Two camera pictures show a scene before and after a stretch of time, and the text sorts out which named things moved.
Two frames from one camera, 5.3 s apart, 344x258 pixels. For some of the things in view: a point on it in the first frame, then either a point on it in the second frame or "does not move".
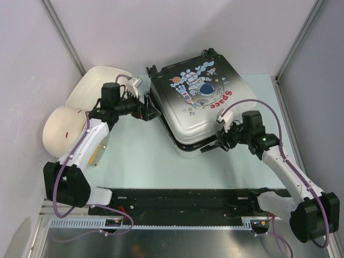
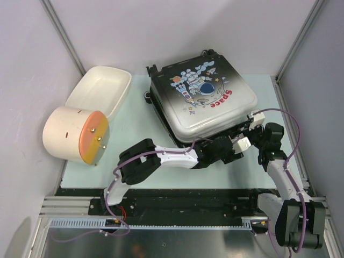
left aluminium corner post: x=63 y=35 does not move
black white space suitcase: x=186 y=96 does not move
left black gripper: x=140 y=108 to x=230 y=155
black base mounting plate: x=186 y=202 does not move
